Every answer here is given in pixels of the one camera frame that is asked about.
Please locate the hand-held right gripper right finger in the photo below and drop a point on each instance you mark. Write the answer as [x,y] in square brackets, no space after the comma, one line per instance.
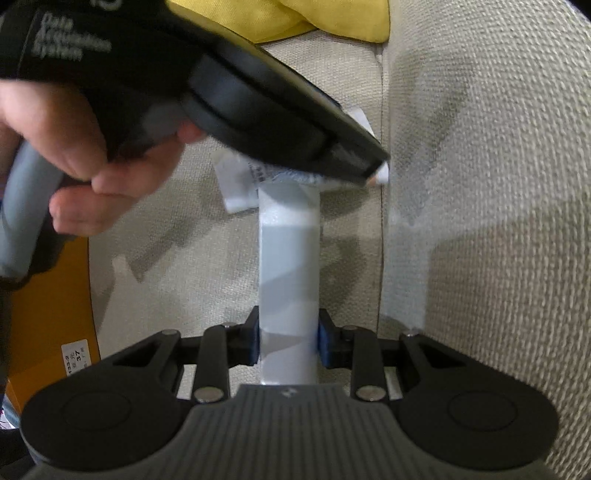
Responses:
[324,346]

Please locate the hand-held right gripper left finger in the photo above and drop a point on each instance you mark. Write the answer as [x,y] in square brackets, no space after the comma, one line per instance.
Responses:
[253,341]

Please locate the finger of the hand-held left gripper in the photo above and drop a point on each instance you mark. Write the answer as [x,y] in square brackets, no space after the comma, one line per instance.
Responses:
[341,168]
[360,134]

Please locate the long white box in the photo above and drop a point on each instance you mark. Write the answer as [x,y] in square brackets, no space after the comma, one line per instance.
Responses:
[288,267]

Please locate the white cloth strip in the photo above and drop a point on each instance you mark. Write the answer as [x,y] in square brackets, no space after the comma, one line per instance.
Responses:
[238,184]

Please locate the orange cardboard box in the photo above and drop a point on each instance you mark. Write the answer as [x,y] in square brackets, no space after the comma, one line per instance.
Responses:
[51,300]

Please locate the person's left hand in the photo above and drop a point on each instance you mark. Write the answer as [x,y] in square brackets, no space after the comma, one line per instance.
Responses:
[60,120]

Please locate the beige fabric sofa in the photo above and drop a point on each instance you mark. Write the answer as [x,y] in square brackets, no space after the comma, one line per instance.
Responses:
[461,184]

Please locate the yellow cushion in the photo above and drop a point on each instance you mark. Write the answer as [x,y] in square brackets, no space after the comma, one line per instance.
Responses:
[332,18]

